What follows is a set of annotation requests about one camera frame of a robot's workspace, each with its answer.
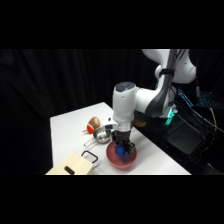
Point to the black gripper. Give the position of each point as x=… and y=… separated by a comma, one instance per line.
x=122, y=136

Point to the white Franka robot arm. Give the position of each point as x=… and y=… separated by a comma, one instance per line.
x=125, y=103

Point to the pink bowl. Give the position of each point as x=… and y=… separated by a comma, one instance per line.
x=131, y=160

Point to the small metal saucepan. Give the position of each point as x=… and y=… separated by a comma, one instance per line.
x=101, y=136

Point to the orange and red toy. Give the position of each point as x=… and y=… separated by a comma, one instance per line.
x=93, y=124

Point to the wooden cutting board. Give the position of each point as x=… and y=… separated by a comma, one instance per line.
x=71, y=165

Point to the green light strip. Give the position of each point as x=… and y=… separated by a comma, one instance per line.
x=170, y=117

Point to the black electronics box blue lights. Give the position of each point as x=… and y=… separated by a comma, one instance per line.
x=205, y=99

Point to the black curtain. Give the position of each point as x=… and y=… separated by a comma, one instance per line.
x=40, y=86

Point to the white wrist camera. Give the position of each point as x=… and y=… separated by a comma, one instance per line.
x=110, y=121

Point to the blue bracket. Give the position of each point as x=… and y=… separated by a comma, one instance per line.
x=184, y=97

